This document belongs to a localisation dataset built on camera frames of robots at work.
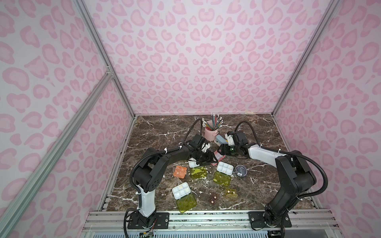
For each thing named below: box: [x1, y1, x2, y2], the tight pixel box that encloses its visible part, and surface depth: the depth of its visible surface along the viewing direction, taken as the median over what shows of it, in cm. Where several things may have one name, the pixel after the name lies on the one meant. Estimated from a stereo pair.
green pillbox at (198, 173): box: [190, 166, 208, 180], surface depth 92 cm
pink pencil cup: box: [203, 120, 219, 141], surface depth 101 cm
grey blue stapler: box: [214, 134, 229, 147], surface depth 100 cm
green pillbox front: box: [171, 181, 197, 214], surface depth 82 cm
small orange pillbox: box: [173, 165, 188, 179], surface depth 92 cm
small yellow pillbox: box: [225, 187, 239, 198], surface depth 84 cm
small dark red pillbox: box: [209, 191, 219, 205], surface depth 81 cm
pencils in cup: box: [201, 112, 224, 131], surface depth 100 cm
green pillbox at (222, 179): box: [212, 171, 232, 187], surface depth 89 cm
